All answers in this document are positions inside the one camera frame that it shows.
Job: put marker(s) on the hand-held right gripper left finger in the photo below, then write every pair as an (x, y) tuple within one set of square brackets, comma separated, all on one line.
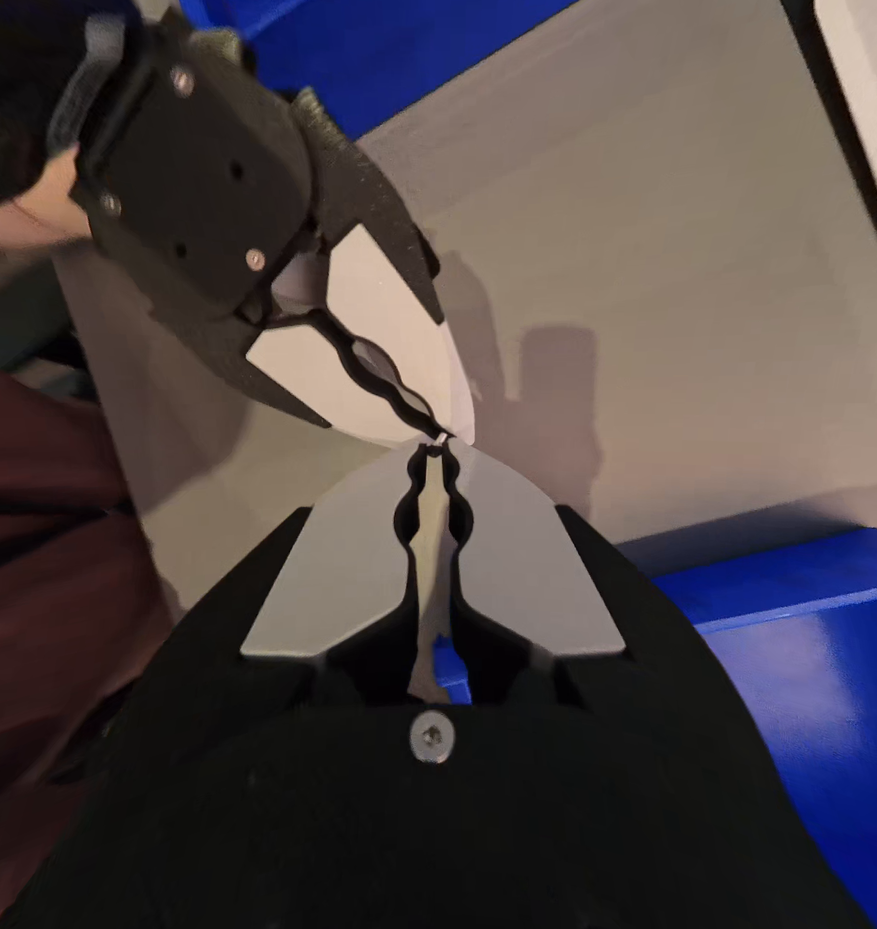
[(337, 573)]

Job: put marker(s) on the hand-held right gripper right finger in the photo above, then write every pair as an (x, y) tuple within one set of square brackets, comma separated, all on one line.
[(532, 573)]

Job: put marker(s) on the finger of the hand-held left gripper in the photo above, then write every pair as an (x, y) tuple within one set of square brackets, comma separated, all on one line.
[(307, 370), (402, 312)]

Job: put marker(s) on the long metal bolt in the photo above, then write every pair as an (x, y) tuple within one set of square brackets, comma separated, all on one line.
[(440, 438)]

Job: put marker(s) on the blue divided plastic bin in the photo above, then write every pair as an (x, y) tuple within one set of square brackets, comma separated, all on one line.
[(409, 43)]

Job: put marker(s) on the person's left forearm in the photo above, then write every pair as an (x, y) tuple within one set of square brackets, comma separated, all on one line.
[(25, 218)]

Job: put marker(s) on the black armrest desk chair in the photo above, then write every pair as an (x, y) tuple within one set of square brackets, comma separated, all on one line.
[(17, 319)]

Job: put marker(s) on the person in maroon shirt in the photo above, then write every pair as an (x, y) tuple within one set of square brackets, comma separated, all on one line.
[(46, 617)]

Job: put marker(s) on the white document stand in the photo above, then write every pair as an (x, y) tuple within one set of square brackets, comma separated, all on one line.
[(873, 87)]

